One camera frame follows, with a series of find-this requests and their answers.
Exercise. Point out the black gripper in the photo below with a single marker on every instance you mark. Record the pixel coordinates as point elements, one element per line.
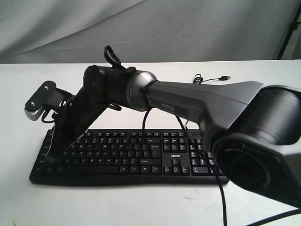
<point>73,121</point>

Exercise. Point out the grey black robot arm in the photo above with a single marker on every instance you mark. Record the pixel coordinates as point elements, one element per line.
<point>253,131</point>

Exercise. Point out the black acer keyboard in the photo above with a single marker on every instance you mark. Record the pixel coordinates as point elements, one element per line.
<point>123,157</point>

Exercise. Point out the grey backdrop cloth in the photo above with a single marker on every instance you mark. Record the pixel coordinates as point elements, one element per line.
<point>76,31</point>

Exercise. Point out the black stand pole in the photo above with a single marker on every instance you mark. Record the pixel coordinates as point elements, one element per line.
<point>295,23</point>

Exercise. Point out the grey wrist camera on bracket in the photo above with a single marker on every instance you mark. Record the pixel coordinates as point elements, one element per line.
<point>46,98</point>

